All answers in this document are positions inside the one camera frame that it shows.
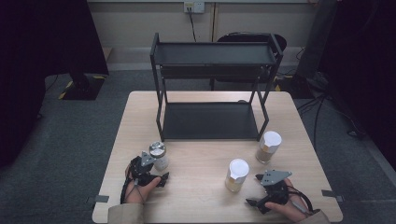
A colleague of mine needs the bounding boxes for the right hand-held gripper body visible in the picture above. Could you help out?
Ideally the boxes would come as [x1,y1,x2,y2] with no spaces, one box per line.
[256,169,293,215]

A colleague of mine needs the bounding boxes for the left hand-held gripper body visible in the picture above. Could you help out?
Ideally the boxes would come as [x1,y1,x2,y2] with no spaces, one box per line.
[128,150,163,188]

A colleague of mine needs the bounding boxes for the glass jar with silver lid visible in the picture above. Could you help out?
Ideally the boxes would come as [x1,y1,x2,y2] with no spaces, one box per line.
[148,141,170,172]

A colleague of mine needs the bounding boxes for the white-lidded jar of tan powder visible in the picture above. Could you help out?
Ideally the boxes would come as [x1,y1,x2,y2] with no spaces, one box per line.
[224,158,250,193]
[255,130,283,165]

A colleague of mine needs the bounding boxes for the black metal two-tier rack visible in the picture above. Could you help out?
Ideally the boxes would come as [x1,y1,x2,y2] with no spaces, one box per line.
[149,32,285,143]

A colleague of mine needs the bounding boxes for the person's left hand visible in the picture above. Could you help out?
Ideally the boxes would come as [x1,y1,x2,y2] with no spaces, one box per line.
[124,164,163,205]

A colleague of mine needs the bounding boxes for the person's right hand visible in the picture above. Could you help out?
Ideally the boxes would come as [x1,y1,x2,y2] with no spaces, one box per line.
[264,178,313,224]

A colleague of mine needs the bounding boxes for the grey tape strip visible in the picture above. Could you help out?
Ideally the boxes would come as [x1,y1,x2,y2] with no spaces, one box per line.
[86,194,110,205]
[320,189,346,203]

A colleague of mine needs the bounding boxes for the black stand base yellow tape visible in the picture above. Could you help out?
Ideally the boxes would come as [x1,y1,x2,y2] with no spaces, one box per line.
[58,72,107,102]

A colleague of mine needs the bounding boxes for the black chair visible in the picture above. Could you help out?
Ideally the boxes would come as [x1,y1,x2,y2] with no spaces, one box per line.
[209,31,288,91]

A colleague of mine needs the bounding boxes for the dark curtain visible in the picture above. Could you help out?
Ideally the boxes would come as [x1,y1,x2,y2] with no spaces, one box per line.
[317,0,396,172]
[0,0,110,170]

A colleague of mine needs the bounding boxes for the left hand-held gripper cable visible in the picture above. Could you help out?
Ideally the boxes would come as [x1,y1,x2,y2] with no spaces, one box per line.
[120,175,142,205]

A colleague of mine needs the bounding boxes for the hand-held gripper cable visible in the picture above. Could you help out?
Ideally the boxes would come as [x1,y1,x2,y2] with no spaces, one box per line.
[120,175,142,205]
[287,184,315,216]

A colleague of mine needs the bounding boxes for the right hand-held gripper cable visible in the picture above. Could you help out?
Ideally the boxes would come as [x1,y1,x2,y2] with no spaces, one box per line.
[287,184,315,216]

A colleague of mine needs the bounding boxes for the black floor cables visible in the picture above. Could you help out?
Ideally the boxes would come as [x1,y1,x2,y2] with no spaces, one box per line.
[295,92,366,151]

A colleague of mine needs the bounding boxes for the dark grey stand post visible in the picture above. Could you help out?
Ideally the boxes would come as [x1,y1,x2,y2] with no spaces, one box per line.
[275,0,339,100]

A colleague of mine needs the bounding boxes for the black wall socket cable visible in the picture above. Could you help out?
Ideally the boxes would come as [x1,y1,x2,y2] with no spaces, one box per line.
[187,11,198,43]

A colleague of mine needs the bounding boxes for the white wall socket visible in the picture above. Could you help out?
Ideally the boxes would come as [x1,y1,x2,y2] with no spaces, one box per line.
[183,1,206,14]

